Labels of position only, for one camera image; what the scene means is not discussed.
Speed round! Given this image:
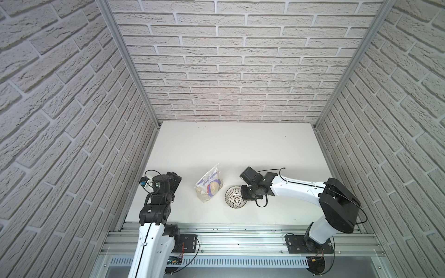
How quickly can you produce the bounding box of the patterned breakfast bowl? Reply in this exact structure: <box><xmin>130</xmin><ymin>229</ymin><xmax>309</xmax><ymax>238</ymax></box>
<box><xmin>224</xmin><ymin>186</ymin><xmax>247</xmax><ymax>209</ymax></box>

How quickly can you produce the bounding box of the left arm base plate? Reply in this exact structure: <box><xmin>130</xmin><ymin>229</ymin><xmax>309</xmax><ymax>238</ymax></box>
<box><xmin>173</xmin><ymin>234</ymin><xmax>198</xmax><ymax>254</ymax></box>

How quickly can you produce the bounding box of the oats bag white purple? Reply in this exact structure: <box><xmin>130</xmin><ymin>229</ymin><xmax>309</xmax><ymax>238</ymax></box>
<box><xmin>195</xmin><ymin>164</ymin><xmax>223</xmax><ymax>203</ymax></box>

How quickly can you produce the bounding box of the right aluminium corner post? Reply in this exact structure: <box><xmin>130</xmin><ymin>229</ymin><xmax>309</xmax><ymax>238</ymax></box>
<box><xmin>314</xmin><ymin>0</ymin><xmax>396</xmax><ymax>133</ymax></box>

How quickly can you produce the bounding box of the aluminium corner post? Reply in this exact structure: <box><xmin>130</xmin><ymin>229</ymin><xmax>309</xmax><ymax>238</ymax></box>
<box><xmin>314</xmin><ymin>0</ymin><xmax>396</xmax><ymax>133</ymax></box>
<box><xmin>96</xmin><ymin>0</ymin><xmax>160</xmax><ymax>130</ymax></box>

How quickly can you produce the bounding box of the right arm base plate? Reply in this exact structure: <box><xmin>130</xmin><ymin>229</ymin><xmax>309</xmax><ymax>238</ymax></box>
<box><xmin>284</xmin><ymin>234</ymin><xmax>334</xmax><ymax>255</ymax></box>

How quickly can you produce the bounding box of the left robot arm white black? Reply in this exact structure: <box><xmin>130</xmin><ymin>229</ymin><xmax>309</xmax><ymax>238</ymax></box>
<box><xmin>128</xmin><ymin>172</ymin><xmax>181</xmax><ymax>278</ymax></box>

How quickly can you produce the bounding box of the right controller board round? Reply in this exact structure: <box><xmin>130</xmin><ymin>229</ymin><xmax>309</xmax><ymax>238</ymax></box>
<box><xmin>307</xmin><ymin>257</ymin><xmax>326</xmax><ymax>276</ymax></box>

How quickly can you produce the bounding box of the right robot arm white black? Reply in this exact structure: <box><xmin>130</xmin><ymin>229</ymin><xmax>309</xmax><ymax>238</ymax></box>
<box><xmin>240</xmin><ymin>167</ymin><xmax>362</xmax><ymax>253</ymax></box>

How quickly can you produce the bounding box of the aluminium mounting rail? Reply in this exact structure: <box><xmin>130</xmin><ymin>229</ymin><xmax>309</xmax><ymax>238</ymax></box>
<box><xmin>100</xmin><ymin>222</ymin><xmax>385</xmax><ymax>257</ymax></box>

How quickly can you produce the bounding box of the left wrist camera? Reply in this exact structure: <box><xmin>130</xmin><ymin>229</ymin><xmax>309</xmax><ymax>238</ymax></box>
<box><xmin>139</xmin><ymin>176</ymin><xmax>152</xmax><ymax>191</ymax></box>

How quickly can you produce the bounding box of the left aluminium corner post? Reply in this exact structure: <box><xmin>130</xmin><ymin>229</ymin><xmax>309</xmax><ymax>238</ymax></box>
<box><xmin>96</xmin><ymin>0</ymin><xmax>160</xmax><ymax>130</ymax></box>

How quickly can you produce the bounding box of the left controller board green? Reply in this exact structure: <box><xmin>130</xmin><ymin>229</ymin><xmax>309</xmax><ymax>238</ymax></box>
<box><xmin>165</xmin><ymin>256</ymin><xmax>183</xmax><ymax>274</ymax></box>

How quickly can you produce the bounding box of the perforated cable duct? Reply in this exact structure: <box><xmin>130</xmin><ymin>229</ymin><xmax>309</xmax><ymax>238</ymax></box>
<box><xmin>108</xmin><ymin>255</ymin><xmax>310</xmax><ymax>269</ymax></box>

